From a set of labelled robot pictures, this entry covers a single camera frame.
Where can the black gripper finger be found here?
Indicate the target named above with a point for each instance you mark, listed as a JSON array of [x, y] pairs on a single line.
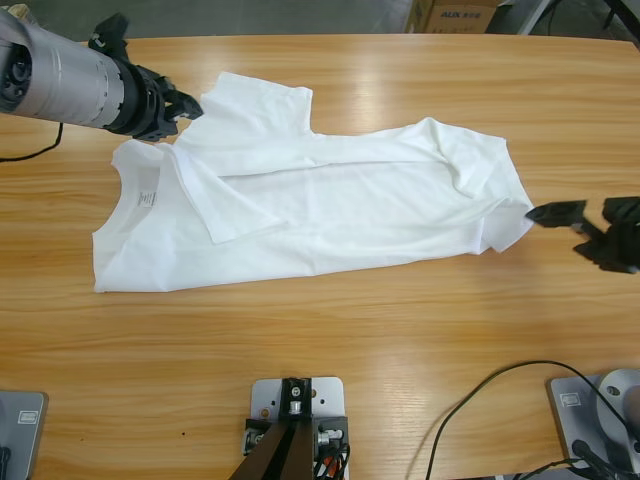
[[610, 257], [555, 214], [187, 113], [187, 100]]

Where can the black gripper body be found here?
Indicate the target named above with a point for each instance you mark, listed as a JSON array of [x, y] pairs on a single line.
[[145, 105], [622, 215]]

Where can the white t-shirt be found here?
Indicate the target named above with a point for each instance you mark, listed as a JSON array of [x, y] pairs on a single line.
[[350, 200]]

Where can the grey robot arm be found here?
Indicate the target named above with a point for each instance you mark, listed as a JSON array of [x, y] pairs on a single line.
[[55, 75]]

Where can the cardboard box green print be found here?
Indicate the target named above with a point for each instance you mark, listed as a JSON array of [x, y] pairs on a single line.
[[17, 9]]

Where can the grey metal stand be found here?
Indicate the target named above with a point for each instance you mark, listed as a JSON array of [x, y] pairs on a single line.
[[532, 17]]

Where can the black tripod leg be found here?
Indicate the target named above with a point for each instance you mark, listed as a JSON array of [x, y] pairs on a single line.
[[625, 11]]

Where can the cardboard box blue AUX print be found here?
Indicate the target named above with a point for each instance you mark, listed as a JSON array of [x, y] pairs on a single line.
[[455, 20]]

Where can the black base plug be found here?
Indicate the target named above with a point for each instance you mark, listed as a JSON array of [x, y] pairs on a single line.
[[4, 457]]

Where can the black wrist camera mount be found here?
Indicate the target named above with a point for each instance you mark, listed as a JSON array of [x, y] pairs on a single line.
[[110, 32]]

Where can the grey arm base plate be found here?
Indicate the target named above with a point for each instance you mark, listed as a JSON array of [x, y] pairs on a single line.
[[570, 415], [25, 440]]

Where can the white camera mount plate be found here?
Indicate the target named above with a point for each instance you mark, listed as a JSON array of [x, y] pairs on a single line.
[[330, 395]]

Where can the dark camera post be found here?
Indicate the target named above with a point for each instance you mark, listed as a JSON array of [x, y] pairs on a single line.
[[280, 450]]

